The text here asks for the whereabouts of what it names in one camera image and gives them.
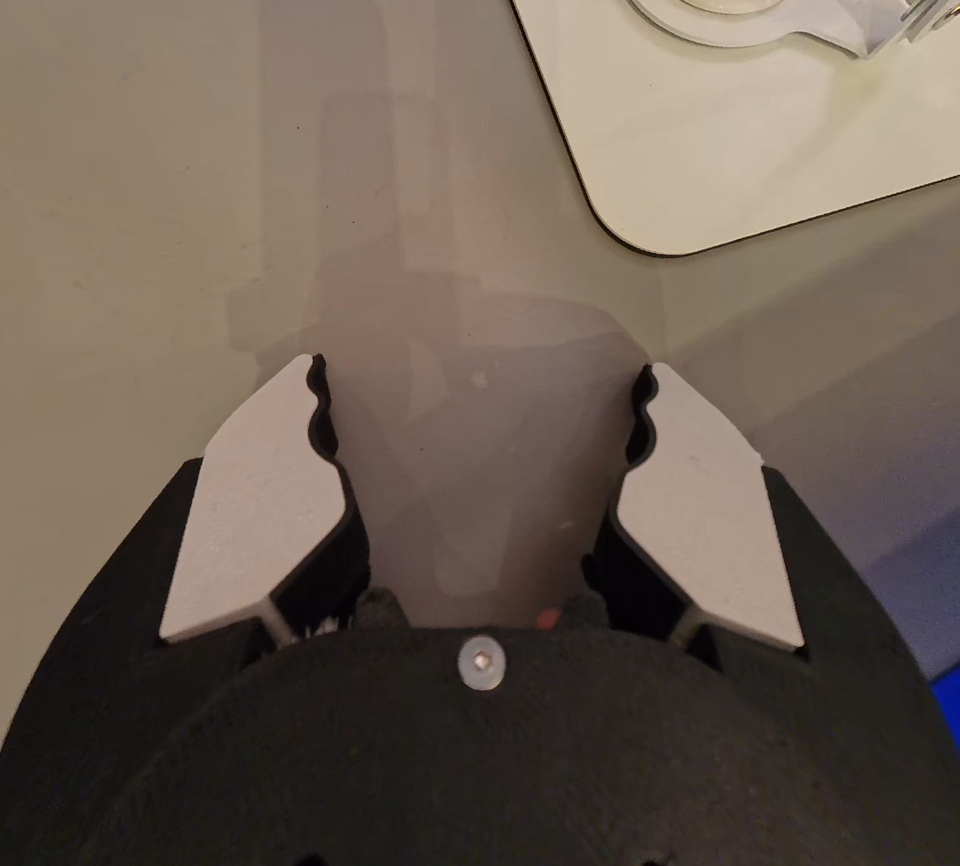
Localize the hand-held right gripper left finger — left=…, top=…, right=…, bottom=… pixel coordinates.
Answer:
left=159, top=353, right=374, bottom=648

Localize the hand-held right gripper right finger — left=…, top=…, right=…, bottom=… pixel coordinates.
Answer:
left=582, top=362, right=806, bottom=651

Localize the white stand base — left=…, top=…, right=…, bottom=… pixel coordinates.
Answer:
left=474, top=0, right=960, bottom=258

